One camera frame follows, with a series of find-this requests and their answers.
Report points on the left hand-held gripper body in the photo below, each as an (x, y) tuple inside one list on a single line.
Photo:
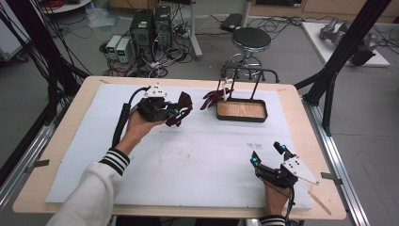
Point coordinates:
[(153, 109)]

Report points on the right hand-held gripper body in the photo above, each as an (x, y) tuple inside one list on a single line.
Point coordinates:
[(282, 175)]

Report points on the red tie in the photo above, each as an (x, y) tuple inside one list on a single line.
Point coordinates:
[(213, 97)]

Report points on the black rack with wooden tray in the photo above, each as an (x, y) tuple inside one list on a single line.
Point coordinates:
[(241, 109)]

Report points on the person's left hand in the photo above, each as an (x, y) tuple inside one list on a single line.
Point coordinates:
[(136, 128)]

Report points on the person's right hand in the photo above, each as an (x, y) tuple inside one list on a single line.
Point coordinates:
[(277, 201)]

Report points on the white foam mat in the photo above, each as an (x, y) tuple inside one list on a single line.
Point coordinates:
[(194, 163)]

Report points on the white plastic clip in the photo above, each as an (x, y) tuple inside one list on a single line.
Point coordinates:
[(226, 86)]

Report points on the white power supply unit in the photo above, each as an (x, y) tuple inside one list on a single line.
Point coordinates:
[(124, 50), (113, 45)]

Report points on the black computer tower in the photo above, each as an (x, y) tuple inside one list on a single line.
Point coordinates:
[(163, 25), (142, 29)]

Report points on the flat black box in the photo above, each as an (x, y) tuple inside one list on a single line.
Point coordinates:
[(231, 22)]

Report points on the black round stool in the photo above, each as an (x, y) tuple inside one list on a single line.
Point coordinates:
[(251, 37)]

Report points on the white board with robot parts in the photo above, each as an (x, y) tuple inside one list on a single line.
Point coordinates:
[(316, 44)]

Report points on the round white table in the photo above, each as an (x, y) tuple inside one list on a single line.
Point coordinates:
[(67, 6)]

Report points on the grey metal bracket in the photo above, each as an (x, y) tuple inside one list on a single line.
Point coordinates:
[(39, 164), (331, 178)]

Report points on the aluminium rail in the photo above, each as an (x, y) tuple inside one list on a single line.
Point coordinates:
[(22, 163), (338, 163)]

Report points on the black metal frame stand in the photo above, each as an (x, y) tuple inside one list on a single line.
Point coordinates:
[(40, 47), (342, 53)]

